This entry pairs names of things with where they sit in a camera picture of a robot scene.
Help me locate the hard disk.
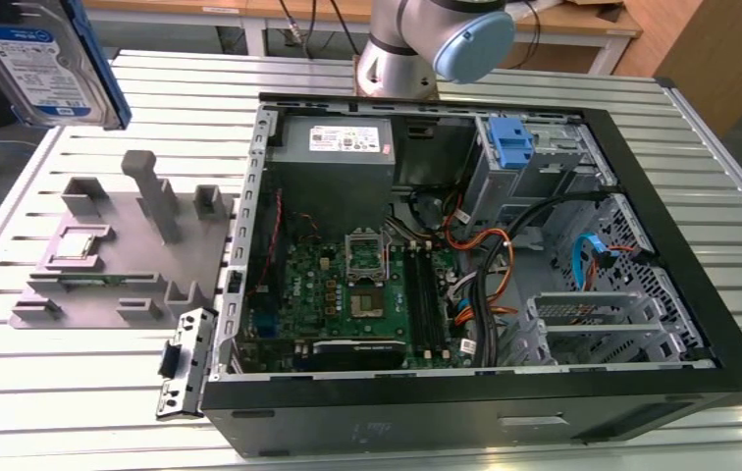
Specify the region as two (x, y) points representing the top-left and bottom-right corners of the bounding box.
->
(0, 0), (135, 131)

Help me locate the blue data wire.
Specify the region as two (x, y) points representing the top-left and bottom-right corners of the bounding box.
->
(571, 234), (616, 295)

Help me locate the metal disk bay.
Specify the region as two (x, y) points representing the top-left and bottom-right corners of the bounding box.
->
(518, 291), (697, 368)

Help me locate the silver CPU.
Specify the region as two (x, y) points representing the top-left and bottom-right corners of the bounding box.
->
(55, 232), (96, 259)

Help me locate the grey parts rack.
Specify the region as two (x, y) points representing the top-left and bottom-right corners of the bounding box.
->
(7, 149), (242, 331)

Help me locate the green RAM stick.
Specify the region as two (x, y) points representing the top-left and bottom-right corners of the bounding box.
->
(55, 274), (130, 287)

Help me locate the grey power supply unit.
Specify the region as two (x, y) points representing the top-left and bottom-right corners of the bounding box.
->
(275, 116), (400, 236)

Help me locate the metal socket cover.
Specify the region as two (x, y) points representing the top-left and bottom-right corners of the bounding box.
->
(342, 229), (390, 287)

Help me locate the grey expansion card retainer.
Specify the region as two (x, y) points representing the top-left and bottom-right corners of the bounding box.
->
(155, 306), (221, 422)

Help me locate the green motherboard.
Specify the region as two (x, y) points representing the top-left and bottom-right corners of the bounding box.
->
(238, 238), (478, 373)

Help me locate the blue plastic drive latch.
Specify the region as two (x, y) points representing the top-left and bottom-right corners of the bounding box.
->
(486, 116), (534, 169)

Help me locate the CPU socket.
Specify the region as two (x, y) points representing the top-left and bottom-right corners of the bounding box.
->
(349, 286), (390, 320)

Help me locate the grey metal drive cage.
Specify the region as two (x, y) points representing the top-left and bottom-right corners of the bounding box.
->
(464, 113), (616, 239)

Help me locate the black RAM slot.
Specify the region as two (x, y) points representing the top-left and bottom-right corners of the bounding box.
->
(404, 244), (432, 359)

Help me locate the black graphics card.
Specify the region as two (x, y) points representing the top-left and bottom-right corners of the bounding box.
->
(307, 337), (409, 373)

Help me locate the black PC case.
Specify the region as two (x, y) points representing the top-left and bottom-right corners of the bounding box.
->
(198, 90), (742, 460)

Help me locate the wooden cabinet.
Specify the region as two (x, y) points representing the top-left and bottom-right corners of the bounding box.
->
(652, 0), (742, 141)

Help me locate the wooden desk white frame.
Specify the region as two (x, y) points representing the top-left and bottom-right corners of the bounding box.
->
(82, 0), (267, 56)
(263, 0), (645, 76)

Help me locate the red black fan wire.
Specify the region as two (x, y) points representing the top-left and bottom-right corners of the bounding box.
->
(271, 189), (285, 269)

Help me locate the orange power wire bundle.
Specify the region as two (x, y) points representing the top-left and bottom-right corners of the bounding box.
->
(441, 228), (520, 320)

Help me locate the black cable bundle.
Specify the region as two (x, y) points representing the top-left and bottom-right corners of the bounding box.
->
(472, 190), (619, 368)

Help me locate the orange black disk power wire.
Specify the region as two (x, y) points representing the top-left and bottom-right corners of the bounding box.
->
(603, 244), (659, 264)

